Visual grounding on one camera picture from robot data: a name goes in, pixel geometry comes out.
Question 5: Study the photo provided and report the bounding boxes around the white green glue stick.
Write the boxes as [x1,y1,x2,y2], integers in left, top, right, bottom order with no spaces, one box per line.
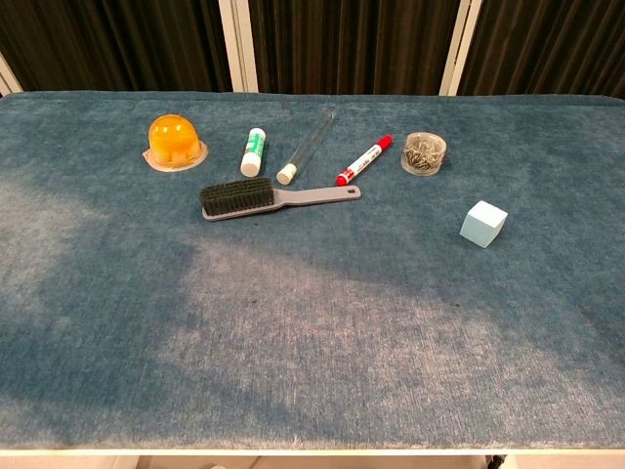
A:
[239,127,267,178]

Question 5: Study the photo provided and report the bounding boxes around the clear glass test tube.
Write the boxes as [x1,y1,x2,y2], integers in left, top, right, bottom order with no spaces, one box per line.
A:
[275,108,338,186]

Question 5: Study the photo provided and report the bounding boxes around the grey brush with black bristles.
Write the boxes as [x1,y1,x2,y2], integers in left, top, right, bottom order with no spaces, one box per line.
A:
[198,177,363,223]

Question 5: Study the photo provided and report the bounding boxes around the clear jar of pins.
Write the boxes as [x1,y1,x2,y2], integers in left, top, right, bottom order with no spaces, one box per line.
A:
[400,131,448,177]

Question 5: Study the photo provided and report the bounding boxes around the blue velvet table cloth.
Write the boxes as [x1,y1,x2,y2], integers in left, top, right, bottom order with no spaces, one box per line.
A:
[0,91,625,450]

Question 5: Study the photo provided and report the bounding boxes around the white frame post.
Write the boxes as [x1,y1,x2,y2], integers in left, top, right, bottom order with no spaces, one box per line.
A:
[217,0,260,94]
[438,0,478,97]
[0,51,23,97]

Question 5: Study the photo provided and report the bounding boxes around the orange jelly cup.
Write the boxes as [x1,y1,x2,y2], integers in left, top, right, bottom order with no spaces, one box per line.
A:
[142,113,209,173]

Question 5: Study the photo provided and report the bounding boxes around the red white marker pen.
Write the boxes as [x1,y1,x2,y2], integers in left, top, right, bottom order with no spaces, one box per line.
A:
[334,134,395,188]

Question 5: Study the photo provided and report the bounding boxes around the light blue cube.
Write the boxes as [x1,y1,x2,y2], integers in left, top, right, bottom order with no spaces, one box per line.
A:
[459,199,509,251]

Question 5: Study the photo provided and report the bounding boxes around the black curtain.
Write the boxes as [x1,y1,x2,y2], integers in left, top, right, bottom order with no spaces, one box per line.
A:
[0,0,625,97]

